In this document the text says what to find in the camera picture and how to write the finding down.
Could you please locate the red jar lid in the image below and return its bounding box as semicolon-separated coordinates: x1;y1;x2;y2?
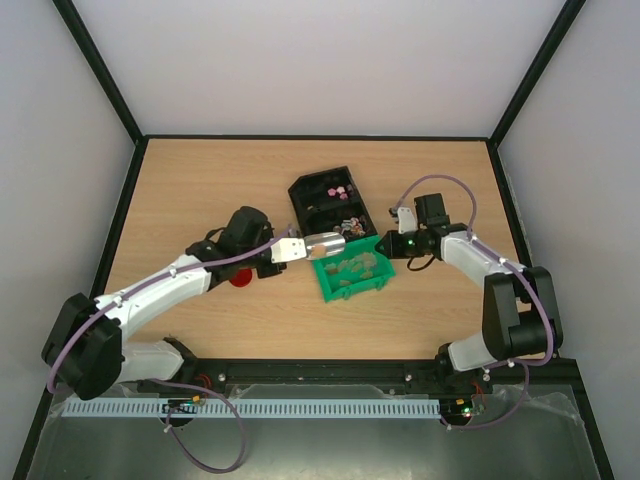
229;269;253;288

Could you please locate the light blue cable duct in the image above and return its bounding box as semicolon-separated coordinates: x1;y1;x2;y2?
61;398;440;420

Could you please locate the green bin with gummies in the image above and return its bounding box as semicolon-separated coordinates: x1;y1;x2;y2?
312;235;396;302

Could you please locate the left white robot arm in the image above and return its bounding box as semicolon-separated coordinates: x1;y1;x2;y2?
42;206;289;400

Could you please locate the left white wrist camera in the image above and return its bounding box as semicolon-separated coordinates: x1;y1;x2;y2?
270;237;307;264

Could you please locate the black bin with star candies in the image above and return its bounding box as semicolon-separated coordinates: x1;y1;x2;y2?
288;166;364;216

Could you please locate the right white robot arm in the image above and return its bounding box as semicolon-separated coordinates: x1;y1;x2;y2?
375;194;564;392

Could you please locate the black front mounting rail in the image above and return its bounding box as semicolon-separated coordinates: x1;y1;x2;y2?
49;355;581;399

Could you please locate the black bin with lollipops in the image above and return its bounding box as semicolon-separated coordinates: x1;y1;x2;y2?
296;202;377;242

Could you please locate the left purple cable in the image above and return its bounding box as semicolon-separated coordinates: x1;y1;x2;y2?
47;224;301;474

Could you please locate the metal scoop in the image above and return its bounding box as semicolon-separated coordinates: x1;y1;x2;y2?
303;231;346;260

